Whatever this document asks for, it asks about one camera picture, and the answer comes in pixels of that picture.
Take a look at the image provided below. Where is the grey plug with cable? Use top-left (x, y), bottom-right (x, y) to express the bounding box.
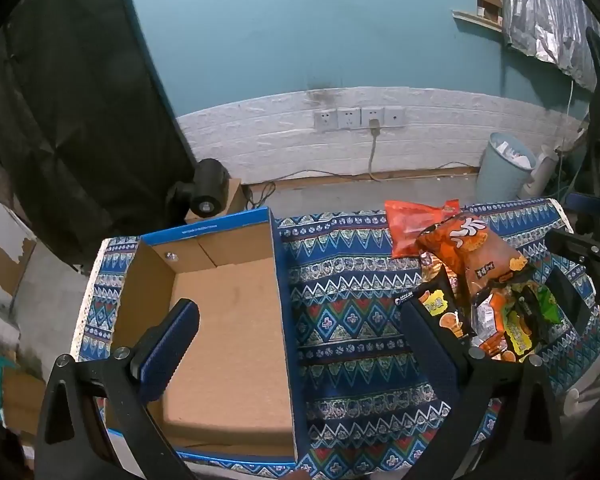
top-left (367, 118), bottom-right (384, 182)

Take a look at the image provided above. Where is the orange and yellow snack packet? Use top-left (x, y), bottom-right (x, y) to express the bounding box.
top-left (472, 287), bottom-right (513, 361)

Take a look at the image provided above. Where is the white plastic bottle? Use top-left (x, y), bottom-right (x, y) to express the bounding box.
top-left (520, 147), bottom-right (563, 198)

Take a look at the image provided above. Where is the brown cardboard sheet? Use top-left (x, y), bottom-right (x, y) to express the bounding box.
top-left (0, 367), bottom-right (48, 441)

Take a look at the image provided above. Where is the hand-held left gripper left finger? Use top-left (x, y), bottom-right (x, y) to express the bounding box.
top-left (35, 298), bottom-right (201, 480)

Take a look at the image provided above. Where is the green snack packet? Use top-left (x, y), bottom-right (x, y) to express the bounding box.
top-left (527, 282), bottom-right (563, 326)

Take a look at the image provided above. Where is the small brown cardboard box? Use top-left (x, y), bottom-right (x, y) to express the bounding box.
top-left (185, 177), bottom-right (248, 226)

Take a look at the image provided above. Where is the red snack packet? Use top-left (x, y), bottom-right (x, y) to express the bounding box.
top-left (384, 200), bottom-right (461, 260)

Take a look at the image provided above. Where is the light blue trash bin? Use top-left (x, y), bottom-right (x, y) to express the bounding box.
top-left (475, 131), bottom-right (537, 206)

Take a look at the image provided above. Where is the blue patterned tablecloth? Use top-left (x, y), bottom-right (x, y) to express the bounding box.
top-left (72, 197), bottom-right (600, 480)

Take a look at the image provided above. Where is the black floor cable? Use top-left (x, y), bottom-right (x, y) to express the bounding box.
top-left (246, 181), bottom-right (277, 209)

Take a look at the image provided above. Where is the silver foil sheet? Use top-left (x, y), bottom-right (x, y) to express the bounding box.
top-left (502, 0), bottom-right (598, 92)

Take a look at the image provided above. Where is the blue-edged cardboard box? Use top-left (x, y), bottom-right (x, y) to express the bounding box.
top-left (102, 207), bottom-right (311, 466)

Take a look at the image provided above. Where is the orange packet with white characters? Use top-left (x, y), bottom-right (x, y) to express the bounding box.
top-left (416, 212), bottom-right (531, 306)

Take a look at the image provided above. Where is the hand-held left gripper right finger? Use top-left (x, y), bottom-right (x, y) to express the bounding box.
top-left (400, 300), bottom-right (566, 480)

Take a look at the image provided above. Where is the black snack packet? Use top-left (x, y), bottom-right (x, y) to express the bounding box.
top-left (412, 255), bottom-right (473, 341)

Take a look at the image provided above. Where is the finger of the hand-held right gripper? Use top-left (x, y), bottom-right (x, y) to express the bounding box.
top-left (547, 264), bottom-right (595, 343)
top-left (546, 229), bottom-right (600, 273)

